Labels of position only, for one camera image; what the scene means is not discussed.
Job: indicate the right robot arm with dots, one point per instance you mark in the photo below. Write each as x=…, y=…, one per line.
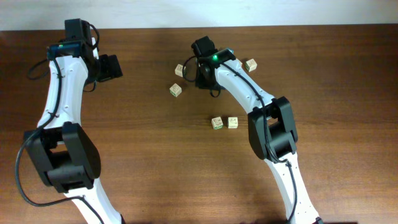
x=271, y=126

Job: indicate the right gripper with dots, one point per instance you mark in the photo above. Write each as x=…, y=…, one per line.
x=199, y=84

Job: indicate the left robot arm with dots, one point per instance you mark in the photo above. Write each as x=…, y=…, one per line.
x=64, y=156

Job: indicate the green sided block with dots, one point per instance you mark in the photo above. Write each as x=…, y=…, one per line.
x=250, y=65
x=180, y=70

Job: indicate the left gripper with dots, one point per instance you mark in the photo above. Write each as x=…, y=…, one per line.
x=110, y=68

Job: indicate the green bottom picture block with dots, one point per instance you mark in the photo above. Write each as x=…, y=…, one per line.
x=217, y=123

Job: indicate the yellow sided wooden block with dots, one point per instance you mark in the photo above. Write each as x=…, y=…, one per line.
x=232, y=122

